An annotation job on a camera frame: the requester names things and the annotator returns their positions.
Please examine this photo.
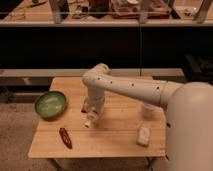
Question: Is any clear plastic bottle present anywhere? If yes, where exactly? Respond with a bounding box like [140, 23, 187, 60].
[84, 111, 99, 128]

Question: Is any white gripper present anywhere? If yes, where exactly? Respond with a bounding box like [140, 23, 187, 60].
[84, 87, 105, 114]

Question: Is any background shelf rail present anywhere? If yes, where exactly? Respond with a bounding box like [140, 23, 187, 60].
[0, 68, 184, 77]

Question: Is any wooden table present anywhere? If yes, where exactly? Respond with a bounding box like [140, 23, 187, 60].
[28, 77, 165, 159]

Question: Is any white paper cup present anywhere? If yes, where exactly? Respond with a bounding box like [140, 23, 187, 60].
[143, 103, 156, 118]

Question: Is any brown snack bar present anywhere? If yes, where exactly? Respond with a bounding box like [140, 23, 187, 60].
[81, 103, 86, 113]

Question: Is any green bowl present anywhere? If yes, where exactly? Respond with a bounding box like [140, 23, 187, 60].
[34, 91, 67, 120]

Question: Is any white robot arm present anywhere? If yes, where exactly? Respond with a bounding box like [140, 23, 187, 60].
[82, 63, 213, 171]

